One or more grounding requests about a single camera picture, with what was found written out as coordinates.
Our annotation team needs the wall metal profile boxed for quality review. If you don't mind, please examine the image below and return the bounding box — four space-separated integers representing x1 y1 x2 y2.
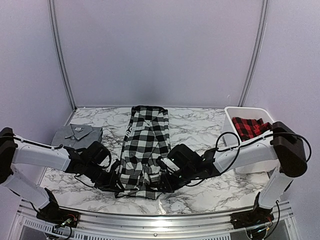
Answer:
237 0 270 107
47 0 77 112

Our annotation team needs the grey shirt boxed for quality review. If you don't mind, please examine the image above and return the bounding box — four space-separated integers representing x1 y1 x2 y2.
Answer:
51 124 103 149

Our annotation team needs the aluminium front rail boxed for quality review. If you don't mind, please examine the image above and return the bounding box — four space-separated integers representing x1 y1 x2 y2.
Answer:
8 200 301 240

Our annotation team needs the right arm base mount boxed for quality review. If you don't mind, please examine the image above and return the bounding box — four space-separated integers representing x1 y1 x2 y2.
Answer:
230 209 275 229

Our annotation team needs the white plastic bin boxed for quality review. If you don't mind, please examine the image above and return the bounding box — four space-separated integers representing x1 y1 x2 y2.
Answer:
221 106 277 175

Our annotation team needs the red black plaid shirt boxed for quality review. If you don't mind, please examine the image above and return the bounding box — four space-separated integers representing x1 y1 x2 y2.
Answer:
231 117 272 142

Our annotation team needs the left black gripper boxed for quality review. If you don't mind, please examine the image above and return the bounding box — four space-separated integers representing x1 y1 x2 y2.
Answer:
84 161 125 193

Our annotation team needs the black white plaid shirt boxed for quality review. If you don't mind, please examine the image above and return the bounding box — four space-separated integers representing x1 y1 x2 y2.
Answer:
114 105 171 200

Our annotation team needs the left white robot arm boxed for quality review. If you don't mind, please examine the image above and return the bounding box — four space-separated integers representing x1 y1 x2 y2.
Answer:
0 127 124 223

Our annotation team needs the left wall metal profile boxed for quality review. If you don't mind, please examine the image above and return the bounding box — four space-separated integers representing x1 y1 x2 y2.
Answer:
47 0 77 112

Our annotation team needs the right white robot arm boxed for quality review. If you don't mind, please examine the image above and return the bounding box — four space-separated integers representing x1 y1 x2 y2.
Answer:
156 121 311 224

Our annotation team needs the right wall metal profile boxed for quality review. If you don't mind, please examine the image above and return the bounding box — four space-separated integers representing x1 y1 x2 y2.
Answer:
237 0 270 107

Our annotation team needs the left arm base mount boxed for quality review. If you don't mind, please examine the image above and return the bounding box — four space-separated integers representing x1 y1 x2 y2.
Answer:
36 208 80 228

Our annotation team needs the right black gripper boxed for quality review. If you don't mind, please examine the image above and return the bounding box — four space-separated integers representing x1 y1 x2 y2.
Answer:
157 165 197 193

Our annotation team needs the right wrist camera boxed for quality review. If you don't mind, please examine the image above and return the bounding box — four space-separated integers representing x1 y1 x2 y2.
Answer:
156 157 180 173

